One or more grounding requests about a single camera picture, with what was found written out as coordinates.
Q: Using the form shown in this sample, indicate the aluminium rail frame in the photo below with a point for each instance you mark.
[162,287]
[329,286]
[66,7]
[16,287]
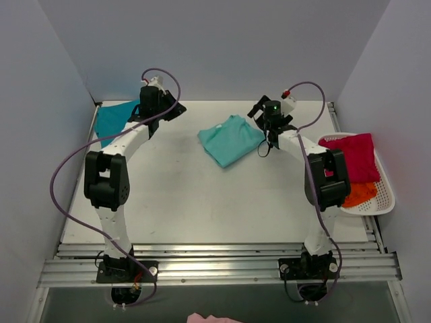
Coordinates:
[209,226]

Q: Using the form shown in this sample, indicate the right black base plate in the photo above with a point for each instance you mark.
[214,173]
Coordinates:
[295,269]

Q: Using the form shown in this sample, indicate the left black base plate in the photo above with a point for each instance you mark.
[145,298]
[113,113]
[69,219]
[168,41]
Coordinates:
[126,271]

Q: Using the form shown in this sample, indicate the orange t-shirt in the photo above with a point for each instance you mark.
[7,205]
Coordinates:
[360,193]

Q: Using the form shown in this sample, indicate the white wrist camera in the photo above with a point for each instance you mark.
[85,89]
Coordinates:
[156,81]
[288,103]

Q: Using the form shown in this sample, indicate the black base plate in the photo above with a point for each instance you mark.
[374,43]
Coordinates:
[126,271]
[295,269]

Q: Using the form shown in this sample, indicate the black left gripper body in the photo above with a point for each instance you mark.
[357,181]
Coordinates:
[173,106]

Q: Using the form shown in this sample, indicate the folded teal t-shirt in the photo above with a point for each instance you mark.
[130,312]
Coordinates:
[112,117]

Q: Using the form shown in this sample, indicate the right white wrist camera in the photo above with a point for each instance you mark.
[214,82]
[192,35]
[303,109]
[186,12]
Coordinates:
[288,103]

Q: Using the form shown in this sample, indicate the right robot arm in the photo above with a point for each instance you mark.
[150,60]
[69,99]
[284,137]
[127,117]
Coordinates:
[326,181]

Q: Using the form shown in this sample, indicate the white perforated plastic basket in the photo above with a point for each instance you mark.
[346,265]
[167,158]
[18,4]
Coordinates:
[383,202]

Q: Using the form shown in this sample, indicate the magenta t-shirt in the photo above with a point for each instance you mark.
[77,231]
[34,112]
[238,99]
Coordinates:
[358,151]

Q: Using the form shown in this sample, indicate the pink cloth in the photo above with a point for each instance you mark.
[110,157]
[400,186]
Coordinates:
[197,318]

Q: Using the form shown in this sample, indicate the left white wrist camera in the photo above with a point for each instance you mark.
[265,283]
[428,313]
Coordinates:
[156,81]

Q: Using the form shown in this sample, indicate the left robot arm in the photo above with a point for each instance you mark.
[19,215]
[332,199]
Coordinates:
[106,177]

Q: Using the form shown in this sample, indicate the mint green t-shirt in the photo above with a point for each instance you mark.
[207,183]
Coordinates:
[229,141]

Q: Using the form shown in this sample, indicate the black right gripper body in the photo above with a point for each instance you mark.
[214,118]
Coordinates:
[256,110]

